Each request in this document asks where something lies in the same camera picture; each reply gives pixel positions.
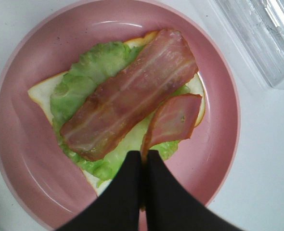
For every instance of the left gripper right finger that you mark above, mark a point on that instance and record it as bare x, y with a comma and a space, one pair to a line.
169, 207

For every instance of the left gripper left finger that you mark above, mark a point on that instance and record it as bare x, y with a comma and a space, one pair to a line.
117, 208

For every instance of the bacon strip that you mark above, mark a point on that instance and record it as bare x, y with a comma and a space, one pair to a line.
163, 66
171, 123

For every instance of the bread slice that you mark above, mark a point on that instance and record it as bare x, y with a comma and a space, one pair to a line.
43, 91

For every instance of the green lettuce leaf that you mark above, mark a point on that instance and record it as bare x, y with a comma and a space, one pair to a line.
103, 105

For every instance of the pink round plate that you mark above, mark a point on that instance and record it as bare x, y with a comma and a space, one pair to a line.
42, 179

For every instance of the right clear plastic tray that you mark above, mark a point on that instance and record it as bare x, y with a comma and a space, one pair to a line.
259, 24

